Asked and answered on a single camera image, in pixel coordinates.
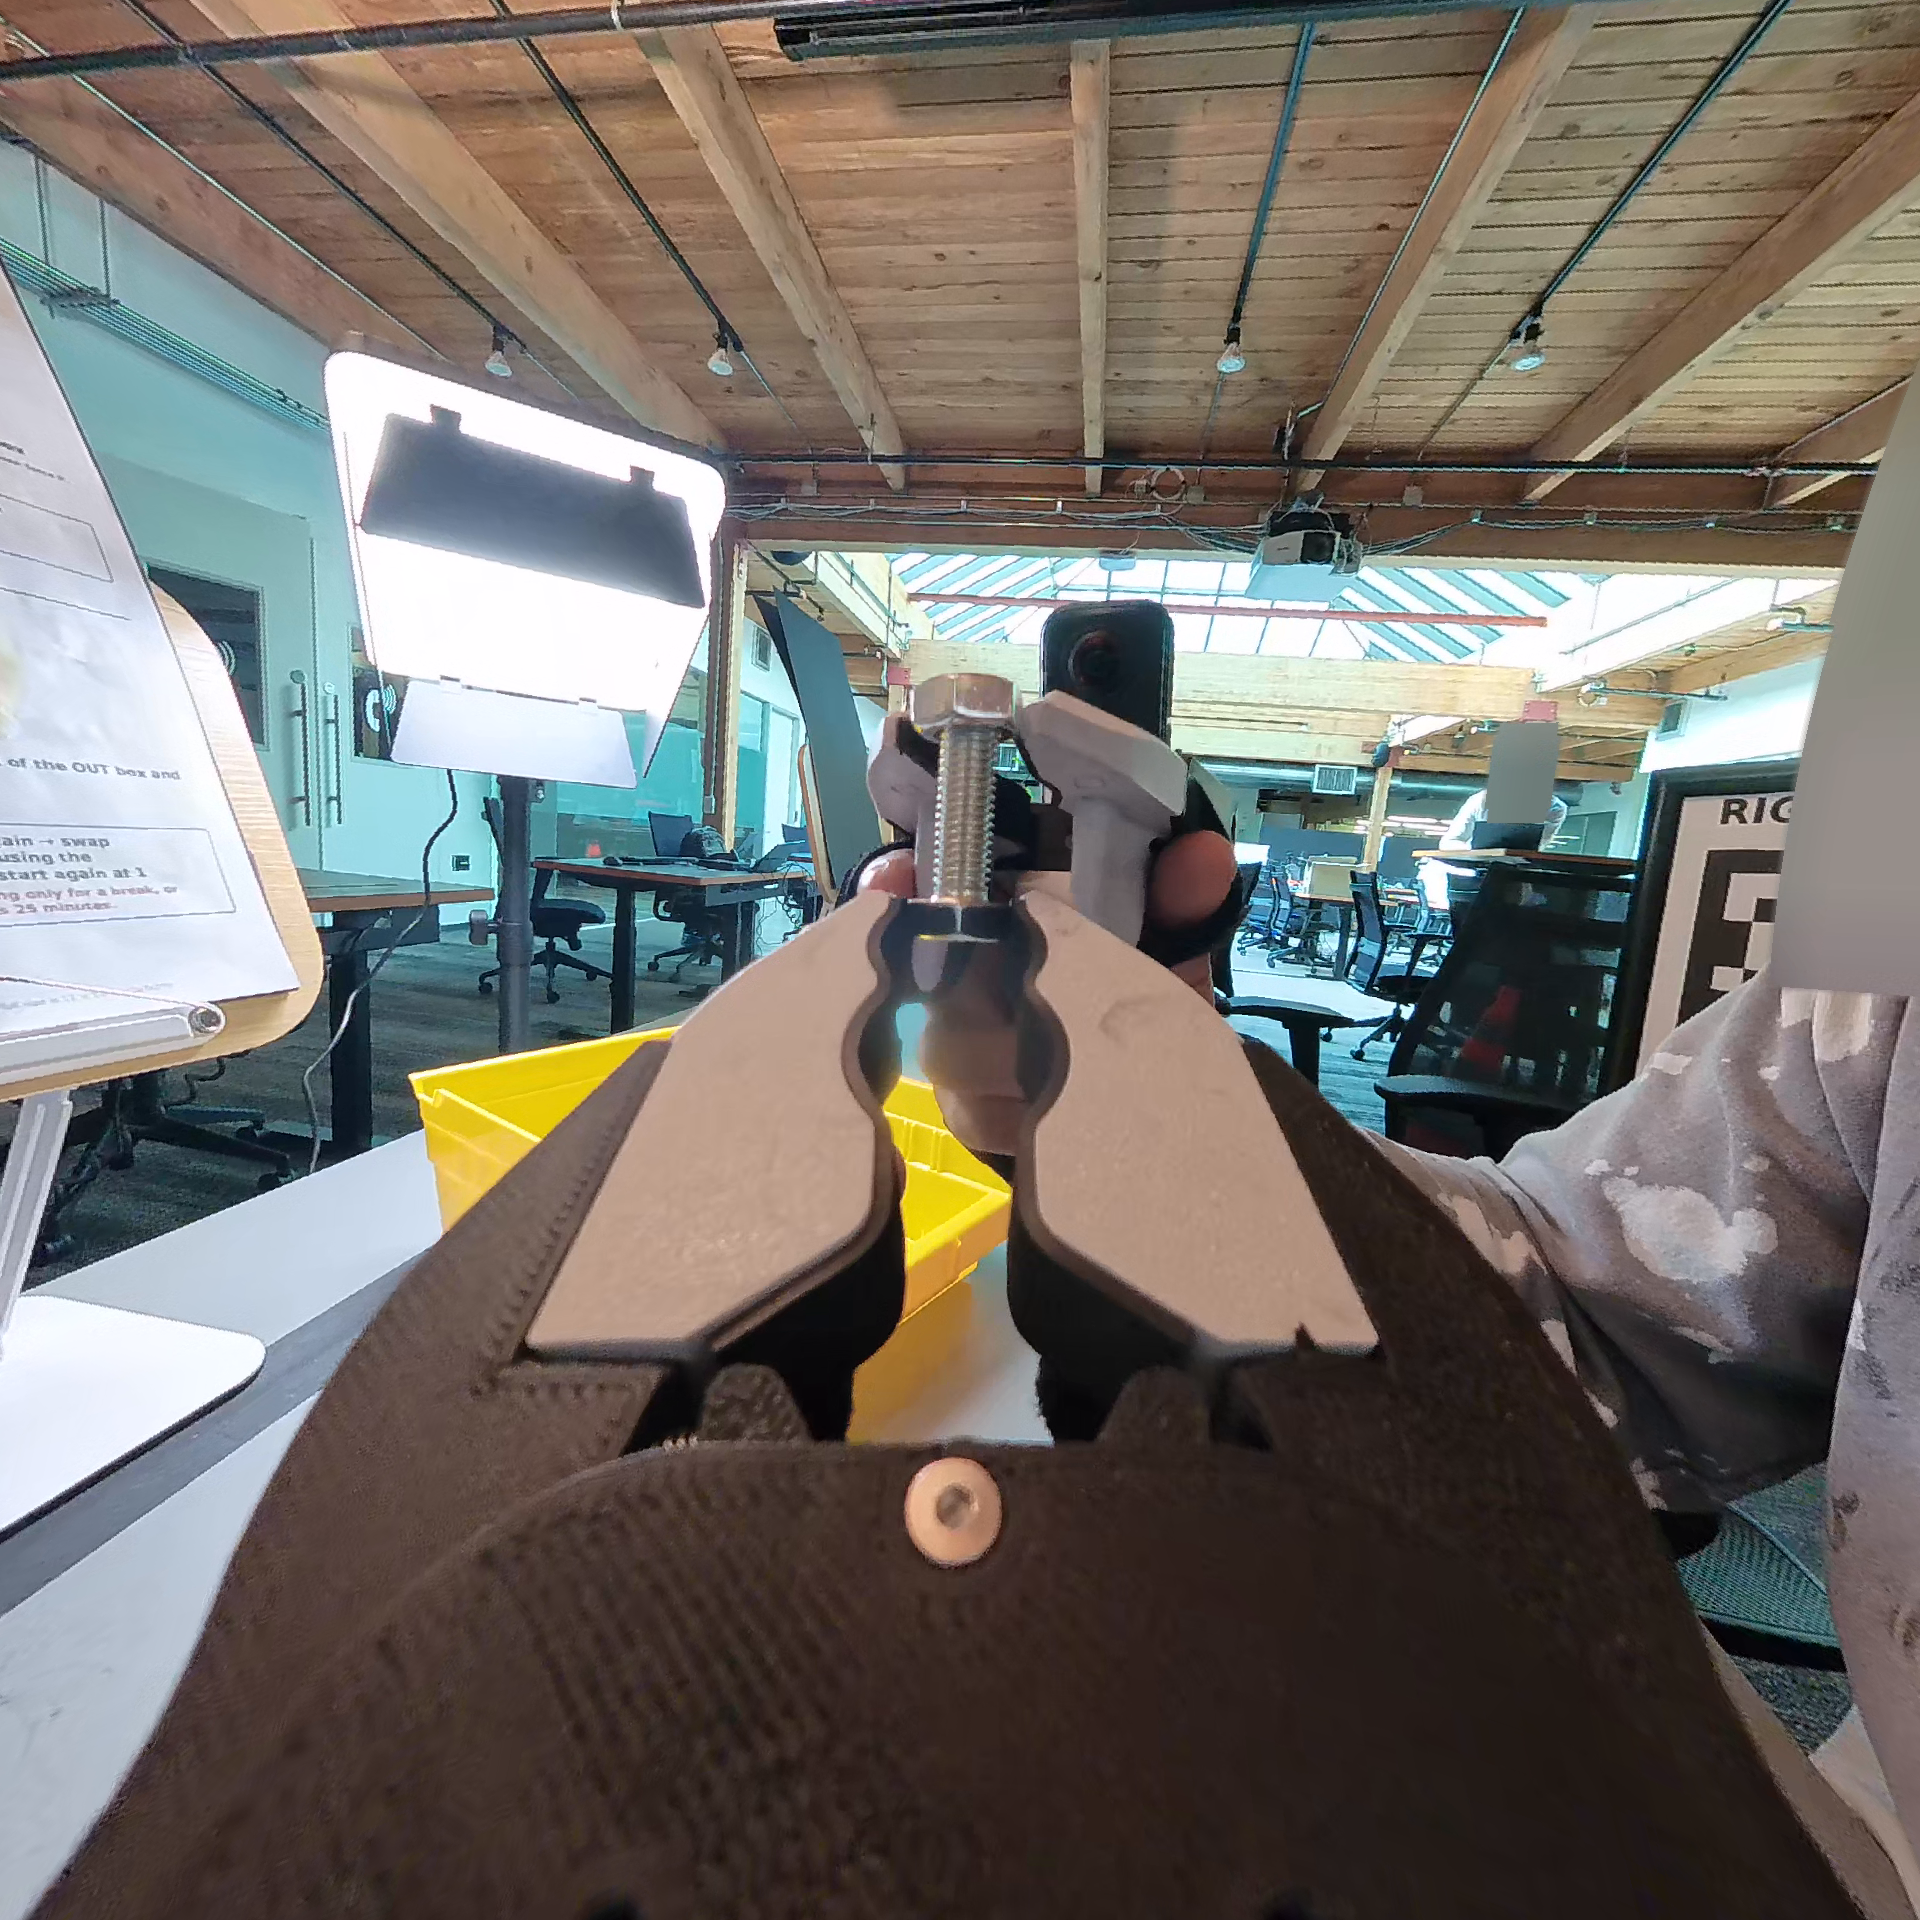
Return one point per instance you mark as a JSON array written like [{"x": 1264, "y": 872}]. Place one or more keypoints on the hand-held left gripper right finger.
[{"x": 1169, "y": 1169}]

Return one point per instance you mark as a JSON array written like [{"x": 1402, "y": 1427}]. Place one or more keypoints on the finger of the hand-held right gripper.
[
  {"x": 906, "y": 783},
  {"x": 1112, "y": 760}
]

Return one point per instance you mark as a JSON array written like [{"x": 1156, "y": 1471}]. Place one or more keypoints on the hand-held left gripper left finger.
[{"x": 721, "y": 1140}]

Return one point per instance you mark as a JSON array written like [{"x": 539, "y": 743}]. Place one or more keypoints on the steel bolt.
[{"x": 960, "y": 823}]

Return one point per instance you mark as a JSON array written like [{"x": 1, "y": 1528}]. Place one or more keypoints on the yellow plastic bin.
[{"x": 494, "y": 1112}]

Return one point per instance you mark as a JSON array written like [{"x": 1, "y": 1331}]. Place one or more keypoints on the person's right forearm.
[{"x": 1651, "y": 1244}]

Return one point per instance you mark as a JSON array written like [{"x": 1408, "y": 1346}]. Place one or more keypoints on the person's right hand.
[{"x": 1188, "y": 877}]

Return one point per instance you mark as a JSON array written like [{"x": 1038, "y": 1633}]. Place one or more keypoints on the black panel board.
[{"x": 817, "y": 689}]

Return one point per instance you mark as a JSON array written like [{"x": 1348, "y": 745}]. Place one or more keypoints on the black office chair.
[
  {"x": 558, "y": 922},
  {"x": 1290, "y": 1019},
  {"x": 697, "y": 899}
]

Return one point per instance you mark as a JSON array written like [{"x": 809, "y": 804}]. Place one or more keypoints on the ceiling projector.
[{"x": 1304, "y": 558}]

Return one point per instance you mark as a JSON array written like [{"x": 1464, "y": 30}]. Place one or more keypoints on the wooden office desk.
[
  {"x": 633, "y": 868},
  {"x": 389, "y": 892}
]

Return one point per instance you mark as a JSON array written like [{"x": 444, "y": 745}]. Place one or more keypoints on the black mesh chair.
[{"x": 1516, "y": 974}]

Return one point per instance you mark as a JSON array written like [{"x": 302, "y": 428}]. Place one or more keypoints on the studio light on stand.
[{"x": 512, "y": 631}]

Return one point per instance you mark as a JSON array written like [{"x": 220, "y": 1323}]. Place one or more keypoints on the framed marker sign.
[{"x": 1724, "y": 933}]

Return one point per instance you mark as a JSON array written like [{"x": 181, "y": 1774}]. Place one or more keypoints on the wooden document stand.
[{"x": 119, "y": 1396}]

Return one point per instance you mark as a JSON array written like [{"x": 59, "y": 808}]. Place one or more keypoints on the printed instruction sheet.
[{"x": 90, "y": 749}]

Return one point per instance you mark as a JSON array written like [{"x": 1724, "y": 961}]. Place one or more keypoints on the person's spotted sweatshirt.
[{"x": 1877, "y": 1425}]

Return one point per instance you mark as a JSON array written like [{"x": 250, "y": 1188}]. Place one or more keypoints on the black wall sign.
[{"x": 227, "y": 631}]

